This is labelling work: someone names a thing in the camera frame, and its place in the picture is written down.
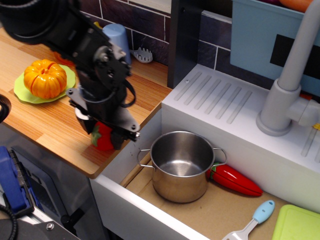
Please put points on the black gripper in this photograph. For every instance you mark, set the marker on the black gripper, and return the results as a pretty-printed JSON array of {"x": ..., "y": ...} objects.
[{"x": 109, "y": 110}]

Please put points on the red toy strawberry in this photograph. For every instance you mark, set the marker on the red toy strawberry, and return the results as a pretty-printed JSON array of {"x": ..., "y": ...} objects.
[{"x": 101, "y": 137}]

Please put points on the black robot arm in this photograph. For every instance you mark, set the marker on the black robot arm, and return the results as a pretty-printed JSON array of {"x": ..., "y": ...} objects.
[{"x": 100, "y": 64}]

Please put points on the stainless steel pot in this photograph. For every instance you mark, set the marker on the stainless steel pot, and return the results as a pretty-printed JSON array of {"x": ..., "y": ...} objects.
[{"x": 180, "y": 161}]

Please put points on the orange toy pumpkin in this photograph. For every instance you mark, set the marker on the orange toy pumpkin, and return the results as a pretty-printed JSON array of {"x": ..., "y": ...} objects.
[{"x": 45, "y": 79}]

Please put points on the orange transparent bowl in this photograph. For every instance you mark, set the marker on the orange transparent bowl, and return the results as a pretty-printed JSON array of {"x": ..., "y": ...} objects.
[{"x": 62, "y": 60}]

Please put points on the white pasta spoon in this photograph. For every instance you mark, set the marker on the white pasta spoon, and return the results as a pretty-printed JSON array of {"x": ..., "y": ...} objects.
[{"x": 143, "y": 55}]

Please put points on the light green plate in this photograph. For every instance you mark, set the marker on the light green plate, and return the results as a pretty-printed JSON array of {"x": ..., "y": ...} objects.
[{"x": 23, "y": 94}]

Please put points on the light blue plastic cup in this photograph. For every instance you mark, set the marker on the light blue plastic cup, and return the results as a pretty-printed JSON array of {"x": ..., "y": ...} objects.
[{"x": 118, "y": 35}]

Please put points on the yellow toy item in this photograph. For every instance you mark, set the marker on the yellow toy item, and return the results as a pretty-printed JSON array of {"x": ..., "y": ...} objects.
[{"x": 96, "y": 23}]

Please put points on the blue clamp device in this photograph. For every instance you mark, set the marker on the blue clamp device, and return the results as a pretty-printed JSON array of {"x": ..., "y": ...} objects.
[{"x": 15, "y": 184}]

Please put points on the white toy sink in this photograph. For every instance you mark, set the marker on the white toy sink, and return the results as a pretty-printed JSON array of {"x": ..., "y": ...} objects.
[{"x": 223, "y": 109}]

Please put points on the red toy chili pepper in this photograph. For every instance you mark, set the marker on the red toy chili pepper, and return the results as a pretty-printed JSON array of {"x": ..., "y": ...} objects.
[{"x": 230, "y": 178}]

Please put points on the grey toy faucet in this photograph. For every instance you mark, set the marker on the grey toy faucet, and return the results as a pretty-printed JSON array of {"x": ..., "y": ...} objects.
[{"x": 283, "y": 104}]

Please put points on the light blue bin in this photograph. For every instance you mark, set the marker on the light blue bin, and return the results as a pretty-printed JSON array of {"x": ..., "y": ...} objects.
[{"x": 262, "y": 35}]

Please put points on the green cutting board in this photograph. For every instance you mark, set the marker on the green cutting board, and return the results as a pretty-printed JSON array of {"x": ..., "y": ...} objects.
[{"x": 296, "y": 223}]

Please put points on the white blue handled spatula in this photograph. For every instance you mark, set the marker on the white blue handled spatula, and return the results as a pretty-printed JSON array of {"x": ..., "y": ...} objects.
[{"x": 261, "y": 214}]

